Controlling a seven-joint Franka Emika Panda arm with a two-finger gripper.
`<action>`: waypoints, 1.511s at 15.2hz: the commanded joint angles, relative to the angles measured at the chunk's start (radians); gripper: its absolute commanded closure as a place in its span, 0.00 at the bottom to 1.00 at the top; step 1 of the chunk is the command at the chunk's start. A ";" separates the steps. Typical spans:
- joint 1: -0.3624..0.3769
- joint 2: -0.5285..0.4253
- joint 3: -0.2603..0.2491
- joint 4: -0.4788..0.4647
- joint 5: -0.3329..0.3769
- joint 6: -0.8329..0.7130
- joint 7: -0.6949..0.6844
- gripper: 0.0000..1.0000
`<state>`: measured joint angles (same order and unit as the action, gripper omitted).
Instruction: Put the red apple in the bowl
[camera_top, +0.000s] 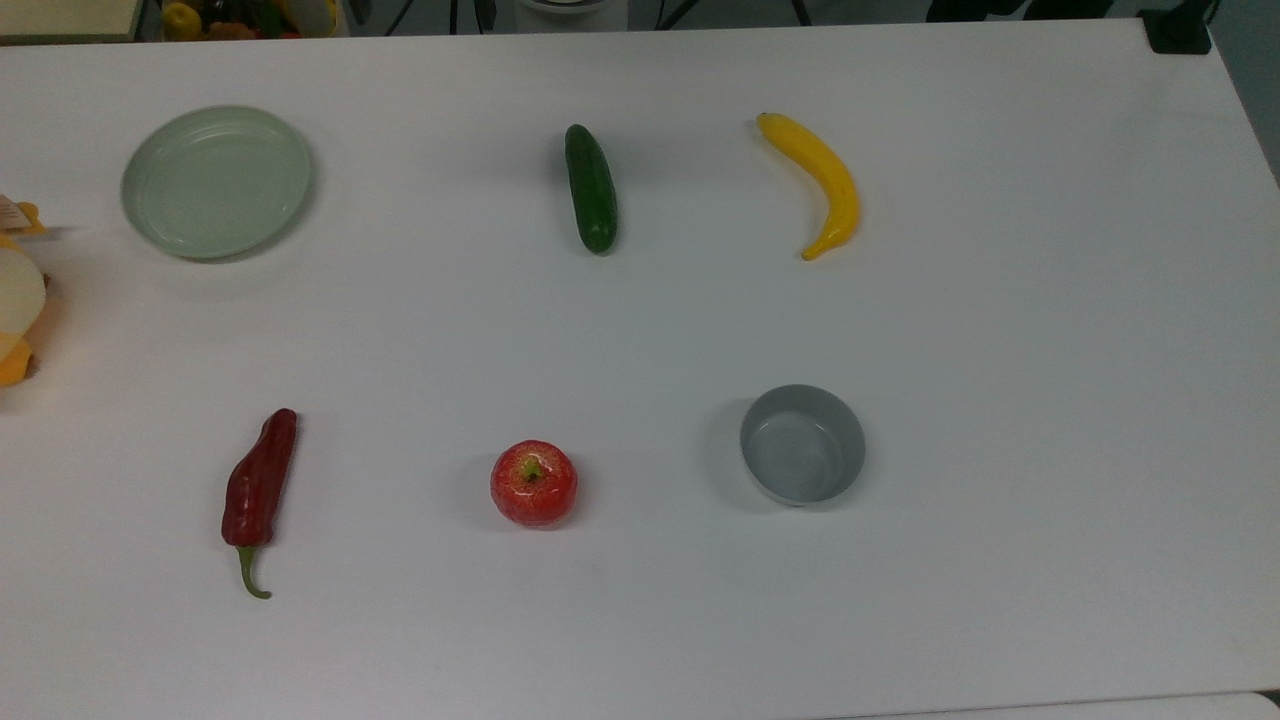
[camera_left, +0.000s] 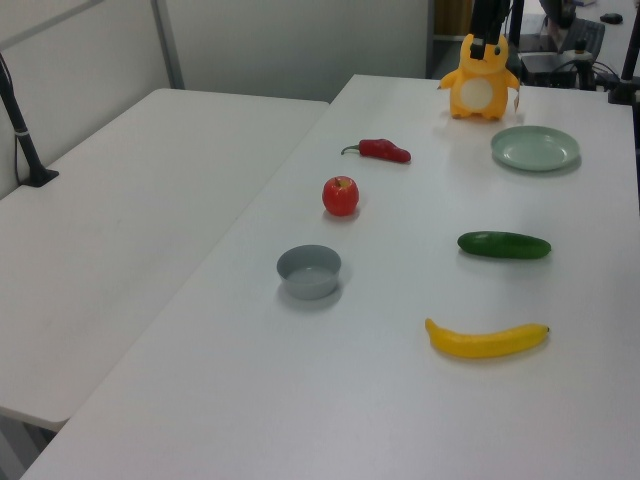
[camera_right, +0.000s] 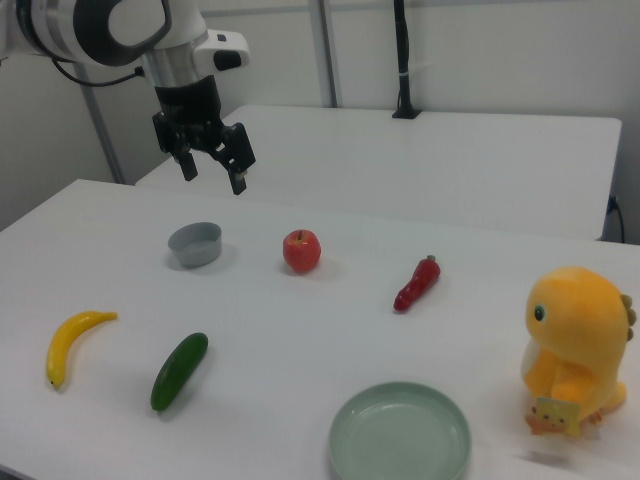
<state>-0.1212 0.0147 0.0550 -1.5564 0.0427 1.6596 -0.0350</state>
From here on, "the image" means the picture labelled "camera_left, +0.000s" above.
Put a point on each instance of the red chili pepper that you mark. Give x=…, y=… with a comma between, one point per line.
x=385, y=149

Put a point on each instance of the grey partition post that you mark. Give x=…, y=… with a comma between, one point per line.
x=170, y=45

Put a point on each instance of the thin black stand pole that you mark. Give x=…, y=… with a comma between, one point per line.
x=517, y=20

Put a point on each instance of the red apple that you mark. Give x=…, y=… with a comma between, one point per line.
x=341, y=197

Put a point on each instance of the green cucumber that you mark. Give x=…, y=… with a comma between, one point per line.
x=502, y=245

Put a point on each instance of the yellow banana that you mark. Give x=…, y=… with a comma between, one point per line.
x=475, y=346

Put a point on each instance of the black equipment box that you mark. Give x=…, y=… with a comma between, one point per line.
x=547, y=67

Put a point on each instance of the white side table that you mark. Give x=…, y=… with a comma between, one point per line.
x=125, y=225

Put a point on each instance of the orange plush dinosaur toy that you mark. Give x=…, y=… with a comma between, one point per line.
x=475, y=95

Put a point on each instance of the black computer mouse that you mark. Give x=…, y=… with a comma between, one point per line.
x=611, y=18

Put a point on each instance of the yellow cabinet panel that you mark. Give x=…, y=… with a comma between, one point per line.
x=450, y=17

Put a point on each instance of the pale green plate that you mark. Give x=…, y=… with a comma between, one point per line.
x=535, y=148

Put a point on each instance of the black tripod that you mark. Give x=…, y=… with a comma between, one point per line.
x=625, y=90

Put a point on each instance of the grey bowl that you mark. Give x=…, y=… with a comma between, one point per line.
x=307, y=285

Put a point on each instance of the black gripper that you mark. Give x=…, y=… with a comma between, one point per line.
x=492, y=15

